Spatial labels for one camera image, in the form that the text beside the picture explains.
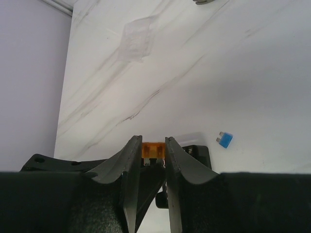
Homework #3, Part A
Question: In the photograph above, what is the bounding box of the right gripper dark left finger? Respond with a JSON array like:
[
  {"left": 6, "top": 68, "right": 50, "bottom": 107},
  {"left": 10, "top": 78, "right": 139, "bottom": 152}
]
[{"left": 84, "top": 136, "right": 142, "bottom": 233}]

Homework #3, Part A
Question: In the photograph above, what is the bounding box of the orange blade fuse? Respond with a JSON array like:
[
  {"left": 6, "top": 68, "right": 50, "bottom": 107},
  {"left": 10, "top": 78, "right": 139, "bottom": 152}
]
[{"left": 141, "top": 142, "right": 165, "bottom": 159}]

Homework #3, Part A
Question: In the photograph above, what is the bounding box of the black fuse box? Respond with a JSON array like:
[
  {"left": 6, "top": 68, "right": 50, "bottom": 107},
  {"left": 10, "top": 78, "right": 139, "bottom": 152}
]
[{"left": 143, "top": 145, "right": 210, "bottom": 209}]

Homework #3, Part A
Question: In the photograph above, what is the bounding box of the aluminium frame rail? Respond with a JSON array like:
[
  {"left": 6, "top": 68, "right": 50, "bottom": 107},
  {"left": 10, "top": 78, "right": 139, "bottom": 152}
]
[{"left": 41, "top": 0, "right": 73, "bottom": 17}]

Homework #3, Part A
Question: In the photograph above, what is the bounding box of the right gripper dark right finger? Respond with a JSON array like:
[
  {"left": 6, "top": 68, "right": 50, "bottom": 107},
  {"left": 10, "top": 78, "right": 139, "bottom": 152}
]
[{"left": 165, "top": 137, "right": 218, "bottom": 233}]

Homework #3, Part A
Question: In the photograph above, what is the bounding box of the clear fuse box lid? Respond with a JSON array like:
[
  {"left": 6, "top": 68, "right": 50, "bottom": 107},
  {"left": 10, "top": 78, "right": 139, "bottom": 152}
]
[{"left": 118, "top": 15, "right": 158, "bottom": 62}]

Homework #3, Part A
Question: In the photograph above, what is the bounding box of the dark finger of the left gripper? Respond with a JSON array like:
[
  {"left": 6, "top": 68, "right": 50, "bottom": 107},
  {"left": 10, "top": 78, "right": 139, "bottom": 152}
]
[{"left": 20, "top": 153, "right": 166, "bottom": 231}]

